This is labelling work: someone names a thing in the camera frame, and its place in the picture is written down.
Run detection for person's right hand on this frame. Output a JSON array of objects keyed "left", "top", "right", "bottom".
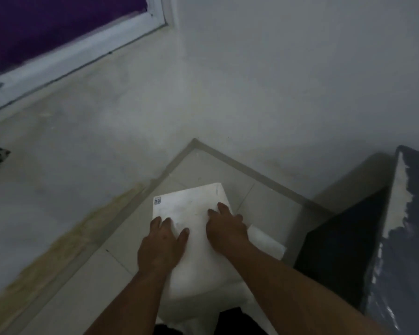
[{"left": 205, "top": 202, "right": 249, "bottom": 257}]

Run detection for white window frame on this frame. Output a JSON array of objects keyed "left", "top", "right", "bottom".
[{"left": 0, "top": 0, "right": 177, "bottom": 117}]

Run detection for person's left hand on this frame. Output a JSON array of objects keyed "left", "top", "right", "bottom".
[{"left": 137, "top": 216, "right": 190, "bottom": 277}]

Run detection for person's right forearm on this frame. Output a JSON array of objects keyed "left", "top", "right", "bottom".
[{"left": 218, "top": 243, "right": 388, "bottom": 335}]

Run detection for white rectangular box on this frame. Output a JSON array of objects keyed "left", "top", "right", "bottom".
[{"left": 152, "top": 182, "right": 252, "bottom": 304}]

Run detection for purple window pane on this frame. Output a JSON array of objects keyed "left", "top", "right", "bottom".
[{"left": 0, "top": 0, "right": 149, "bottom": 74}]

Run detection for dark blue peeling cabinet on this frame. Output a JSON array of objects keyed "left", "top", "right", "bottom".
[{"left": 293, "top": 145, "right": 419, "bottom": 335}]

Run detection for person's left forearm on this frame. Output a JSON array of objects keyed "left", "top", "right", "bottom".
[{"left": 85, "top": 271, "right": 172, "bottom": 335}]

